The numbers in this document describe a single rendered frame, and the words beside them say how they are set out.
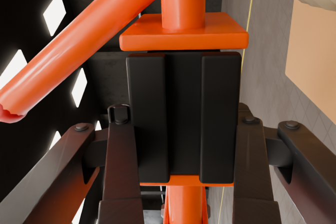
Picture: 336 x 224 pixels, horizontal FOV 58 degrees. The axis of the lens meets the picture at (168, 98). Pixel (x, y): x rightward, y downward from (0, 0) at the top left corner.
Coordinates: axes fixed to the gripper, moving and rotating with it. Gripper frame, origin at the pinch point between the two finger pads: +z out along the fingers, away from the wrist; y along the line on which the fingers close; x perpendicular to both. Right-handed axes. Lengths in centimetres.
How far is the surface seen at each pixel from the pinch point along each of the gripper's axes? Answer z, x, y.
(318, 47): 12.0, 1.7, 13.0
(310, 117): 229, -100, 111
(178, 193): -2.5, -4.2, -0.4
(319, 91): 10.3, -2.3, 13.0
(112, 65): 1027, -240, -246
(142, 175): -4.5, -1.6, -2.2
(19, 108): -0.4, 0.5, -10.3
